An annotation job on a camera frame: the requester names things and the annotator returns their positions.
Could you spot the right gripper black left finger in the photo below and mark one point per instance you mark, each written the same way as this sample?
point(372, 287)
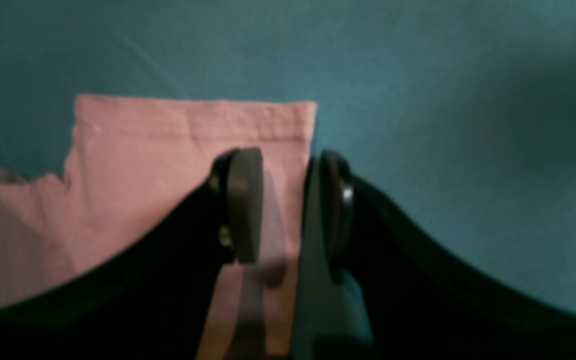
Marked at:
point(149, 302)

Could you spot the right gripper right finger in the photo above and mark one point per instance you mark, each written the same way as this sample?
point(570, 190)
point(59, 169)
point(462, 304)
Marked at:
point(421, 301)

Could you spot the pink T-shirt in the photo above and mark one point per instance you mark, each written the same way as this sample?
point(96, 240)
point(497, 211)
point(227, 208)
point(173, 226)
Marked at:
point(130, 161)

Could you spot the blue table cloth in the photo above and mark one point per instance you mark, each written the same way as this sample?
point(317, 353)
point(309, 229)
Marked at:
point(463, 112)

